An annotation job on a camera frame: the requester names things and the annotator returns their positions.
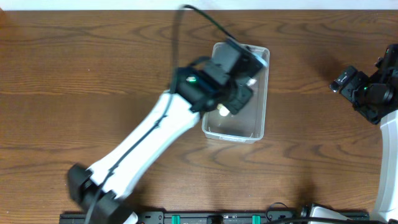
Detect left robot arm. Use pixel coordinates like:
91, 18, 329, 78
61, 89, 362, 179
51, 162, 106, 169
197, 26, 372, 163
67, 59, 264, 223

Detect clear plastic container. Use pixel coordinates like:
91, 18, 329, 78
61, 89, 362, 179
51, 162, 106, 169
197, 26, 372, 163
201, 42, 271, 144

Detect white plastic fork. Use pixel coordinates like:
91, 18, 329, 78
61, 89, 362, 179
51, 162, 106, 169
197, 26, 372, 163
216, 78, 257, 116

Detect black mounting rail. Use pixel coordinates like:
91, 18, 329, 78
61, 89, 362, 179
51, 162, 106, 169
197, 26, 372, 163
58, 210, 371, 224

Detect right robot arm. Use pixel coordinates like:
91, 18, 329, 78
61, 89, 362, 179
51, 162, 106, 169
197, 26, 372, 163
330, 66, 397, 223

